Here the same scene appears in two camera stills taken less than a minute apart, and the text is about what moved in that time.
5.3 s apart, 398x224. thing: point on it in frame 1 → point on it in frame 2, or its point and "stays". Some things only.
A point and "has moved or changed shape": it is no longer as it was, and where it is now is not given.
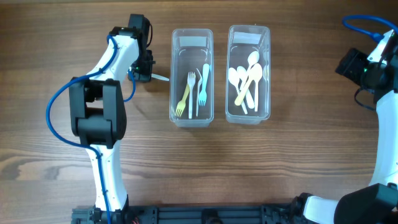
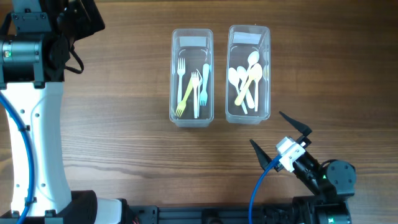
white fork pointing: (158, 76) → (181, 68)
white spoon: (256, 73) stays
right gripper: (347, 66) → (304, 142)
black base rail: (152, 214) stays
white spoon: (252, 58) stays
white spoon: (242, 73) stays
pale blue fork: (203, 95) stays
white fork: (197, 93) stays
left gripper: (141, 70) → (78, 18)
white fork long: (191, 82) has moved or changed shape
